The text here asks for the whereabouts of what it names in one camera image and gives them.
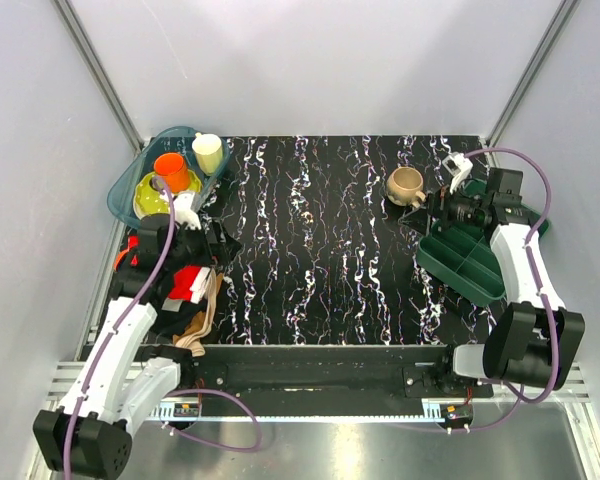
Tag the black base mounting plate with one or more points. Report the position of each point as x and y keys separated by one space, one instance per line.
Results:
x=319 y=384

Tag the yellow green dotted plate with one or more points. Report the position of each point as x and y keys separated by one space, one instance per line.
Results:
x=147 y=200

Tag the pile of mixed clothes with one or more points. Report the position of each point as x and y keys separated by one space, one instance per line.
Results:
x=184 y=324

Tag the cream yellow cup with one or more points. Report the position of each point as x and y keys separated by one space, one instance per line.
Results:
x=208 y=150

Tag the teal transparent plastic basin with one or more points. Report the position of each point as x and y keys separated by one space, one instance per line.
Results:
x=175 y=139

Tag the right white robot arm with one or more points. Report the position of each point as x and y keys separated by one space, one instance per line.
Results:
x=535 y=340

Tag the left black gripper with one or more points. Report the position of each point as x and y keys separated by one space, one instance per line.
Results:
x=211 y=250

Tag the green divided organizer tray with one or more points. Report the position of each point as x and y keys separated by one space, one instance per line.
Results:
x=502 y=261

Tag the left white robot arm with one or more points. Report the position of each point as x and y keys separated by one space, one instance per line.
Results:
x=166 y=260

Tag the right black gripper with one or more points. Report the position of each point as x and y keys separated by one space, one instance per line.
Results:
x=439 y=202

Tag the beige ceramic mug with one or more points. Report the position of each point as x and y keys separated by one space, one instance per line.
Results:
x=404 y=188

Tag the orange mug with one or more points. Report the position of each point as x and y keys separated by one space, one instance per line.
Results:
x=173 y=169

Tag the red underwear white trim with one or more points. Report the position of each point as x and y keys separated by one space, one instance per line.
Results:
x=191 y=284

